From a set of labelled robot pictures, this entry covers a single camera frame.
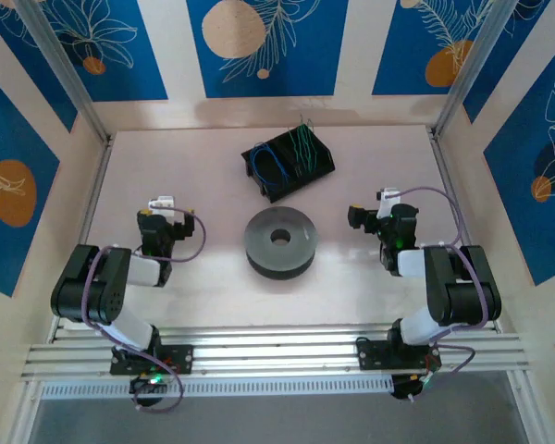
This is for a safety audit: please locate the grey black cable spool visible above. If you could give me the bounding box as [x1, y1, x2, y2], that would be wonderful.
[243, 206, 319, 281]

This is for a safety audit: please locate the green cable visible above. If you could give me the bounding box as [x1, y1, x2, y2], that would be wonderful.
[300, 115, 320, 171]
[289, 129, 304, 173]

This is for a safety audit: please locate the black compartment tray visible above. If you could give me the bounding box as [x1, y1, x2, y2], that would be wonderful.
[240, 123, 337, 205]

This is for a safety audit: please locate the black electronics module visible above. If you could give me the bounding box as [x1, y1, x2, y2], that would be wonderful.
[390, 373, 440, 402]
[128, 374, 168, 409]

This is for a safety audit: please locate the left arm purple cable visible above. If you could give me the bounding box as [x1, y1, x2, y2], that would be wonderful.
[80, 207, 209, 413]

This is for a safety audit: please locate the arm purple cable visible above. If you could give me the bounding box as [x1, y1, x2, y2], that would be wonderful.
[395, 185, 487, 403]
[80, 207, 209, 413]

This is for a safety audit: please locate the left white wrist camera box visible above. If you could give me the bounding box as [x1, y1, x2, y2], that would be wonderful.
[146, 195, 175, 215]

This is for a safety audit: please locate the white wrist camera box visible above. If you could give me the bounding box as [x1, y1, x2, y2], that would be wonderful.
[146, 195, 175, 215]
[376, 187, 401, 218]

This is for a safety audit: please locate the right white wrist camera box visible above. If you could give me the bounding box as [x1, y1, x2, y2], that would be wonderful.
[376, 187, 401, 218]

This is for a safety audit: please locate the aluminium table side rail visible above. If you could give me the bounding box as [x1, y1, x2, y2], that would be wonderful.
[427, 129, 500, 334]
[48, 136, 117, 344]

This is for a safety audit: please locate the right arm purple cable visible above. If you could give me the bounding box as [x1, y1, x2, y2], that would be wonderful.
[395, 185, 487, 403]

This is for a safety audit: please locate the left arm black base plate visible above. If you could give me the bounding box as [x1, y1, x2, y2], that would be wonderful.
[109, 344, 194, 376]

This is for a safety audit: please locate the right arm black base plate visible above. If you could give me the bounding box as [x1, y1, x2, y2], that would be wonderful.
[355, 339, 441, 371]

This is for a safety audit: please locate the aluminium mounting rail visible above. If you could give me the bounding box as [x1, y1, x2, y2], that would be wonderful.
[20, 323, 531, 383]

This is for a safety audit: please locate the aluminium frame post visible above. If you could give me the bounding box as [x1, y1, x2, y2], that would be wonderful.
[14, 0, 116, 145]
[431, 0, 523, 139]

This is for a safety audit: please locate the white slotted cable duct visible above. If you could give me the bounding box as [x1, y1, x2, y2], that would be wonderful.
[40, 375, 395, 401]

